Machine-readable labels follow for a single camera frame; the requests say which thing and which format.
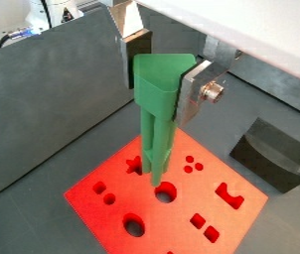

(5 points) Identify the red shape sorting board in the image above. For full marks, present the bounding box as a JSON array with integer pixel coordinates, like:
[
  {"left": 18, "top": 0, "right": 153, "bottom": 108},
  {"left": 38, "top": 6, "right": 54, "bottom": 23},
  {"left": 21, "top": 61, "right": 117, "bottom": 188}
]
[{"left": 65, "top": 131, "right": 267, "bottom": 254}]

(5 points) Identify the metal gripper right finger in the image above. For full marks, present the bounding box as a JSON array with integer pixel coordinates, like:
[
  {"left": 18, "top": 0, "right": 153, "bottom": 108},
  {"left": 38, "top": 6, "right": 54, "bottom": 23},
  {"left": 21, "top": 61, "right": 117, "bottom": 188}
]
[{"left": 172, "top": 36, "right": 238, "bottom": 126}]

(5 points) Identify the black curved block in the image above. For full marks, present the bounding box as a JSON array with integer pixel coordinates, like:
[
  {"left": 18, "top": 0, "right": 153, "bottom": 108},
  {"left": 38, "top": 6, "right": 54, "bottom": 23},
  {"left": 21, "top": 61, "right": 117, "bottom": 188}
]
[{"left": 228, "top": 118, "right": 300, "bottom": 193}]

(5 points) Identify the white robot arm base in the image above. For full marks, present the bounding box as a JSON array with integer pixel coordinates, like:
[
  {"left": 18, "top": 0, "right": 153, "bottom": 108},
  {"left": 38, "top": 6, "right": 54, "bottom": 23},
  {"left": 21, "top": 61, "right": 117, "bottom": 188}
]
[{"left": 25, "top": 0, "right": 82, "bottom": 31}]

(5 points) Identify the black cable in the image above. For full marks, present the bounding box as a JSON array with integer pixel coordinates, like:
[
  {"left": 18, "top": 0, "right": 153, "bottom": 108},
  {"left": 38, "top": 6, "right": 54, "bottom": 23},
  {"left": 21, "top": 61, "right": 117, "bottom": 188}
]
[{"left": 0, "top": 30, "right": 21, "bottom": 50}]

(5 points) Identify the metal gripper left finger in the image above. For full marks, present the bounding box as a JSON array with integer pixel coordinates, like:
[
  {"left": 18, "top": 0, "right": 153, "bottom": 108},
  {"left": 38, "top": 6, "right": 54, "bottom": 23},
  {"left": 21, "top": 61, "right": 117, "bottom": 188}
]
[{"left": 108, "top": 0, "right": 152, "bottom": 89}]

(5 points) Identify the green three prong peg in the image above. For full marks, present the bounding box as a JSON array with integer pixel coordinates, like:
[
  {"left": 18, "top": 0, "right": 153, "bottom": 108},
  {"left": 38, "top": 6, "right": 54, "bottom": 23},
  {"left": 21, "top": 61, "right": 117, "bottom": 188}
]
[{"left": 132, "top": 54, "right": 196, "bottom": 187}]

